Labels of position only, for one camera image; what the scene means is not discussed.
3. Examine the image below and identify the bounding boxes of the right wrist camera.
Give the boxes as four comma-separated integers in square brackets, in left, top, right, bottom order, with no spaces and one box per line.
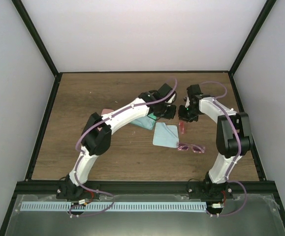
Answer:
[187,84,203,100]

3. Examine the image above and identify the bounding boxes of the clear acrylic front panel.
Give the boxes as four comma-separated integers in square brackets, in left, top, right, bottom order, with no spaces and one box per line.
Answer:
[6,194,285,236]

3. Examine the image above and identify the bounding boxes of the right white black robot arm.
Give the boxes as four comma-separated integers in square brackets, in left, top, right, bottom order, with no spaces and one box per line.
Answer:
[178,95,253,198]

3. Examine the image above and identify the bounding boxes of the green glasses case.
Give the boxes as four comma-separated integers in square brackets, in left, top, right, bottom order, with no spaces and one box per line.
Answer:
[129,113,158,131]

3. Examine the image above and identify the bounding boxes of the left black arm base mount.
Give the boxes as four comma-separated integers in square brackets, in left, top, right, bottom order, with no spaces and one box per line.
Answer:
[56,175,99,201]

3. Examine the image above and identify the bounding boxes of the light blue slotted cable duct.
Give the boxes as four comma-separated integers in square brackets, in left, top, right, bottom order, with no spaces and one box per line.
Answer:
[20,202,207,212]

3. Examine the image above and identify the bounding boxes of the purple frame sunglasses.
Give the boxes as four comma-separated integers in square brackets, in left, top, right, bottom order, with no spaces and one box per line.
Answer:
[177,143,206,153]

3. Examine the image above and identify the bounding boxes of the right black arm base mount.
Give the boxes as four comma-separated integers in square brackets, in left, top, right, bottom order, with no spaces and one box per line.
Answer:
[186,178,229,200]

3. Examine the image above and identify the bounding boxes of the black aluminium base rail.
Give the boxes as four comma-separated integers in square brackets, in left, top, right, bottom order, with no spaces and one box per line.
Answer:
[14,180,278,195]

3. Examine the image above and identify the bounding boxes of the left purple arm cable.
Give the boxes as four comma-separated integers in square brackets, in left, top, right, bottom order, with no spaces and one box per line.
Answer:
[69,78,116,219]

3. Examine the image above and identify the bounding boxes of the pink glasses case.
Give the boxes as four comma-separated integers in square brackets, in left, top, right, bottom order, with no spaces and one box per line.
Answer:
[101,109,114,115]

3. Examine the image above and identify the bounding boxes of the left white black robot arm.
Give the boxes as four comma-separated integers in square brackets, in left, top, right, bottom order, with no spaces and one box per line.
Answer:
[68,81,177,199]

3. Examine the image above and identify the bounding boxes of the red lens sunglasses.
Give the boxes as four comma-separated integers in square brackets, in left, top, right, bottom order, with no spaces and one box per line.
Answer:
[179,121,186,134]

